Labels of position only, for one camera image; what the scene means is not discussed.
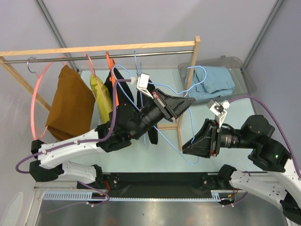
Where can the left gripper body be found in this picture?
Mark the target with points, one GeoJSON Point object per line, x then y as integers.
{"type": "Point", "coordinates": [160, 101]}

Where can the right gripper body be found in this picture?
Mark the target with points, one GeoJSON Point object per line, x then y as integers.
{"type": "Point", "coordinates": [216, 137]}

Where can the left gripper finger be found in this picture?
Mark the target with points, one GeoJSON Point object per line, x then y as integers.
{"type": "Point", "coordinates": [178, 105]}
{"type": "Point", "coordinates": [171, 95]}

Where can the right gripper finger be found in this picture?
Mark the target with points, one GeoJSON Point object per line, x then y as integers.
{"type": "Point", "coordinates": [204, 129]}
{"type": "Point", "coordinates": [201, 148]}

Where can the black trousers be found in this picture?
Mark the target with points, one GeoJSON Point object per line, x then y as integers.
{"type": "Point", "coordinates": [152, 133]}
{"type": "Point", "coordinates": [124, 93]}

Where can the light blue trousers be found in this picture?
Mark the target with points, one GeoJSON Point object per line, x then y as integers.
{"type": "Point", "coordinates": [209, 82]}

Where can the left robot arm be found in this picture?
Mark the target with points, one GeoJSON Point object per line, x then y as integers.
{"type": "Point", "coordinates": [53, 161]}

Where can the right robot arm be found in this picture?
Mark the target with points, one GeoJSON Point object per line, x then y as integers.
{"type": "Point", "coordinates": [266, 153]}

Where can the black trousers on orange hanger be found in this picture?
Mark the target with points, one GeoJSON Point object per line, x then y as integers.
{"type": "Point", "coordinates": [124, 93]}

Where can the yellow trousers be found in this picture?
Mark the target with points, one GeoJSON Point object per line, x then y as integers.
{"type": "Point", "coordinates": [104, 116]}

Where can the orange plastic hanger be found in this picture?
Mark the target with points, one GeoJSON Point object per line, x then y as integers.
{"type": "Point", "coordinates": [111, 64]}

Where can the brown trousers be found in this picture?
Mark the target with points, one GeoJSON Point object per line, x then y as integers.
{"type": "Point", "coordinates": [72, 108]}

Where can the pink plastic hanger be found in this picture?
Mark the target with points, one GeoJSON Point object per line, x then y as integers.
{"type": "Point", "coordinates": [36, 134]}

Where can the clear plastic bin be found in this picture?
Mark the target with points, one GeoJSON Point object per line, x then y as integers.
{"type": "Point", "coordinates": [244, 84]}

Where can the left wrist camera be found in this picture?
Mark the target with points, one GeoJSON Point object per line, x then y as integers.
{"type": "Point", "coordinates": [141, 83]}

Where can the white cable duct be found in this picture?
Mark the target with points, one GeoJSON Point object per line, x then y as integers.
{"type": "Point", "coordinates": [91, 197]}

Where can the pink wire hanger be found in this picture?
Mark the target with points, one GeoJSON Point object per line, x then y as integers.
{"type": "Point", "coordinates": [91, 66]}

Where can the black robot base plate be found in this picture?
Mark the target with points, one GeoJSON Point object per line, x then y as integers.
{"type": "Point", "coordinates": [176, 185]}

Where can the wooden clothes rack frame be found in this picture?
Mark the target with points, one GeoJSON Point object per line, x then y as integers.
{"type": "Point", "coordinates": [15, 74]}

